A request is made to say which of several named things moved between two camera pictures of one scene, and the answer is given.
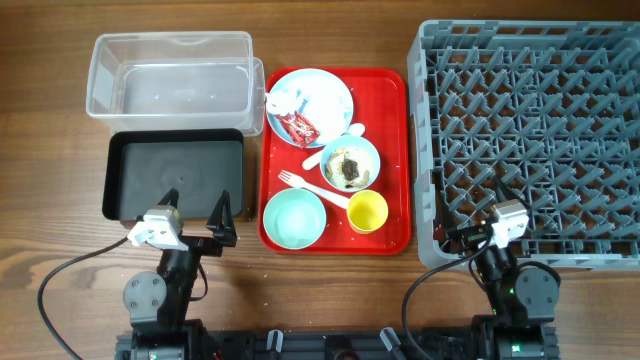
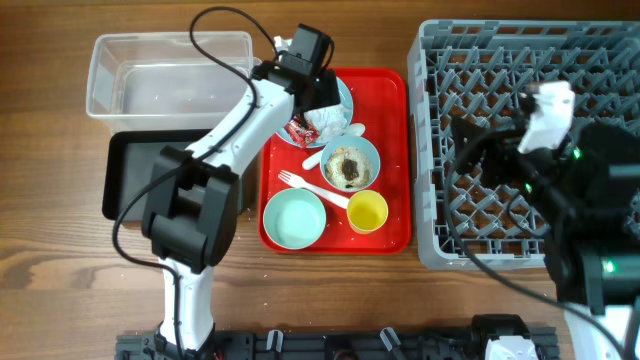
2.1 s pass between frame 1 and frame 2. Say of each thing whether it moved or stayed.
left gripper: moved
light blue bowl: stayed
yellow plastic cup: stayed
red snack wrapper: stayed
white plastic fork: stayed
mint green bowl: stayed
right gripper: moved
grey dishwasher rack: stayed
